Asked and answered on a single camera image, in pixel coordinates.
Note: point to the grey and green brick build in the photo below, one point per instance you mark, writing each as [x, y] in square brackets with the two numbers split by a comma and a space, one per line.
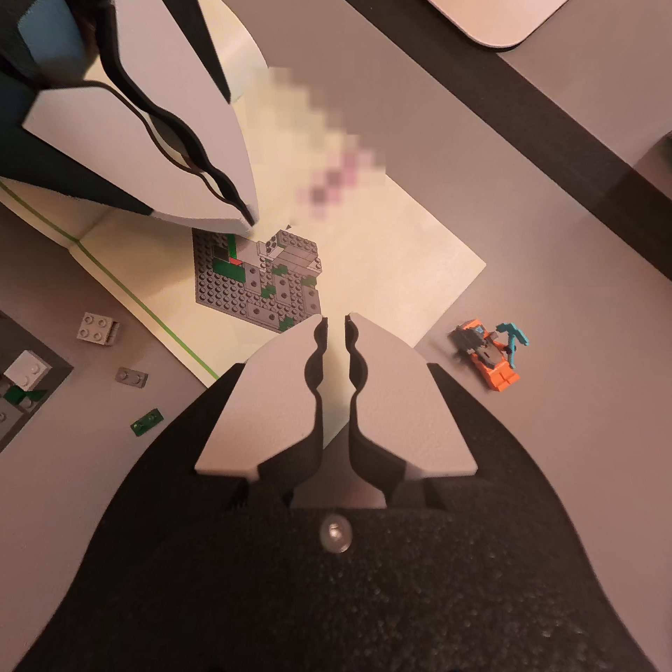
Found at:
[26, 370]

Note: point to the open instruction booklet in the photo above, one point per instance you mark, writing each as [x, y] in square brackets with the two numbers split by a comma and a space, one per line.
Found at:
[409, 273]

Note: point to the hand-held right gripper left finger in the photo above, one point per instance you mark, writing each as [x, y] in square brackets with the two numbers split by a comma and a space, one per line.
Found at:
[262, 414]

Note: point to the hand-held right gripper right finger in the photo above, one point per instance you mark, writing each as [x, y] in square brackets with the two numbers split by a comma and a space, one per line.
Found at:
[409, 414]

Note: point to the orange toy minifigure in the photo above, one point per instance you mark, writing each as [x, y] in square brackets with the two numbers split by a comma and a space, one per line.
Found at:
[498, 372]

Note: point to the small grey brick plate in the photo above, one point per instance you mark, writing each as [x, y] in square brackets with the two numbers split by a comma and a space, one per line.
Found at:
[131, 378]

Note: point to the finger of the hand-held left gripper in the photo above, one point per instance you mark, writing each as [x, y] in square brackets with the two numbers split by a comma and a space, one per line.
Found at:
[94, 136]
[173, 68]

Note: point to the small dark green brick plate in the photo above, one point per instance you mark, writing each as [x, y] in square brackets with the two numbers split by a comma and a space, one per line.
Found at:
[147, 421]

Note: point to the light grey square brick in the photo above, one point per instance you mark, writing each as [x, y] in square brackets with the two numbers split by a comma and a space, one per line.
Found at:
[94, 326]

